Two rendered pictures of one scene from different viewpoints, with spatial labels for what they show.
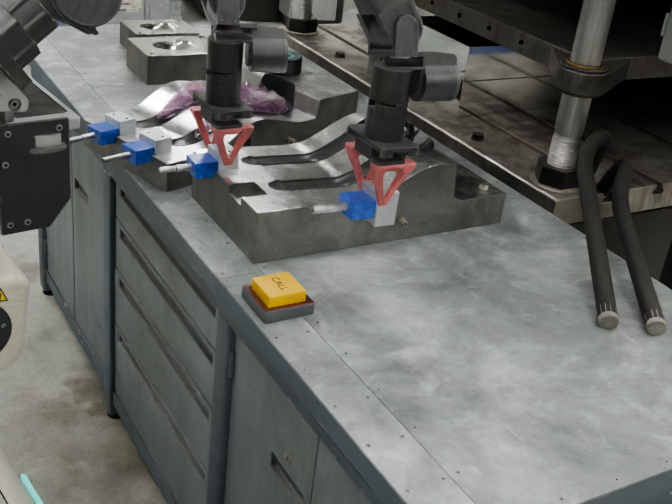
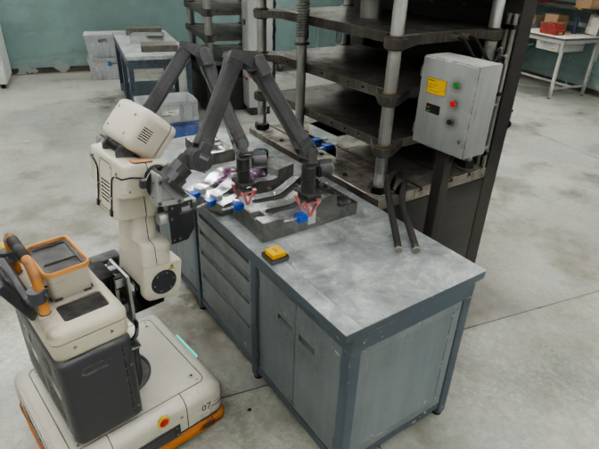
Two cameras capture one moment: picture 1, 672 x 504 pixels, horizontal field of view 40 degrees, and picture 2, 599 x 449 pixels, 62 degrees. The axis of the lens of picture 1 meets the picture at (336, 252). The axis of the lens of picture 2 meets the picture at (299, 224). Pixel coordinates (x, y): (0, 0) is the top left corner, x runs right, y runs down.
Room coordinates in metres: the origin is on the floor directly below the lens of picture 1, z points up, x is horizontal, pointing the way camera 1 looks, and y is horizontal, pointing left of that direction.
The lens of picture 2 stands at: (-0.48, 0.06, 1.87)
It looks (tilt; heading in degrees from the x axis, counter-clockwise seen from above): 29 degrees down; 357
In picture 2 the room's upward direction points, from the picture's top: 2 degrees clockwise
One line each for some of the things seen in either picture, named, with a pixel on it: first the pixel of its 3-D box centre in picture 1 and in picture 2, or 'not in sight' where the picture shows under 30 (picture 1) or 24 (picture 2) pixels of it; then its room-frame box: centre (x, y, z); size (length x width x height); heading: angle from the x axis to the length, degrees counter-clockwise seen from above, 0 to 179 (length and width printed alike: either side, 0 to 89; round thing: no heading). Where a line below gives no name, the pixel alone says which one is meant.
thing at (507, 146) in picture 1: (511, 93); (357, 149); (2.51, -0.43, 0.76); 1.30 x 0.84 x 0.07; 33
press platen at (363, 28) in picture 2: not in sight; (370, 34); (2.49, -0.43, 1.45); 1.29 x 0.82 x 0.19; 33
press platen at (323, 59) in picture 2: not in sight; (366, 79); (2.50, -0.44, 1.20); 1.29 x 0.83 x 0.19; 33
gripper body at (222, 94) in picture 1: (223, 90); (243, 176); (1.45, 0.22, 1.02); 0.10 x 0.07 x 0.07; 33
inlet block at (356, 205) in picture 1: (351, 205); (299, 217); (1.25, -0.01, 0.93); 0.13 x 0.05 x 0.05; 122
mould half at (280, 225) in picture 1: (352, 176); (296, 202); (1.53, -0.01, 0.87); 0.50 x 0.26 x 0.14; 123
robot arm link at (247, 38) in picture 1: (228, 53); (244, 162); (1.46, 0.21, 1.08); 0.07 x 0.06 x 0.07; 106
